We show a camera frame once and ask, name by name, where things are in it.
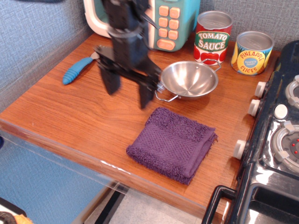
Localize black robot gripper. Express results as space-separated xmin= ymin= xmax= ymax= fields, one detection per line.
xmin=95 ymin=35 xmax=162 ymax=109

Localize purple cloth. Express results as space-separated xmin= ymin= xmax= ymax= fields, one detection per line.
xmin=126 ymin=107 xmax=217 ymax=185

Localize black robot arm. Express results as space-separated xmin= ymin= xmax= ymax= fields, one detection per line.
xmin=95 ymin=0 xmax=161 ymax=109

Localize teal toy microwave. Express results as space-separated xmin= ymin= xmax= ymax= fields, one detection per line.
xmin=83 ymin=0 xmax=200 ymax=52

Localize tomato sauce can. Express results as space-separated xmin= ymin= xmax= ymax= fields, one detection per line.
xmin=193 ymin=11 xmax=233 ymax=65

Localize pineapple slices can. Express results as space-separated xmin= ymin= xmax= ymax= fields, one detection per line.
xmin=231 ymin=31 xmax=274 ymax=76

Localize black toy stove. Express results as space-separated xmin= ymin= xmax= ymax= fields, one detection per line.
xmin=202 ymin=41 xmax=299 ymax=224

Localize blue handled toy fork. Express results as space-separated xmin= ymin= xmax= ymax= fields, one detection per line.
xmin=62 ymin=52 xmax=100 ymax=85

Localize small steel bowl with handles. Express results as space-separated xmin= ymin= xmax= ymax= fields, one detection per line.
xmin=155 ymin=59 xmax=221 ymax=102

